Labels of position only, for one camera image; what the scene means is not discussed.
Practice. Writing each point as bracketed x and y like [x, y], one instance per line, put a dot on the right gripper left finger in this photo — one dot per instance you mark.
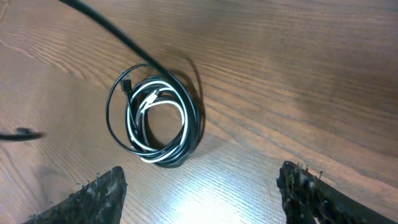
[99, 201]

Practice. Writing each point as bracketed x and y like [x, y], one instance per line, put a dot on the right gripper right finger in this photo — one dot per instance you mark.
[307, 199]

